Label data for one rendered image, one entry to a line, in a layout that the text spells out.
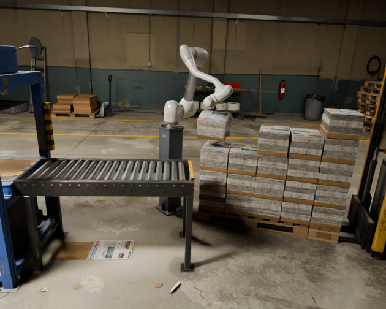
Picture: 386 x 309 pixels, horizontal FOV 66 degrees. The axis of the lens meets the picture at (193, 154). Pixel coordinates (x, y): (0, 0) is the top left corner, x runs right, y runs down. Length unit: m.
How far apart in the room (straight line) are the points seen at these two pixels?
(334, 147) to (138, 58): 7.40
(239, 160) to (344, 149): 0.97
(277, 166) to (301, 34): 7.55
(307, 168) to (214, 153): 0.90
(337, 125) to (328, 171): 0.45
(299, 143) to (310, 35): 7.60
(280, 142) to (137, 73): 7.09
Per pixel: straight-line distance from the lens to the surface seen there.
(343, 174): 3.13
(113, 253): 2.93
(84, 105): 8.82
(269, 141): 2.97
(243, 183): 3.11
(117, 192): 2.37
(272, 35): 9.95
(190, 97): 3.25
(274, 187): 3.11
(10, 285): 2.80
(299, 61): 10.25
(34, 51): 3.05
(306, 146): 2.99
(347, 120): 2.99
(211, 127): 2.99
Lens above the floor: 1.71
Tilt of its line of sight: 18 degrees down
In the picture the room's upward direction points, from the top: 2 degrees clockwise
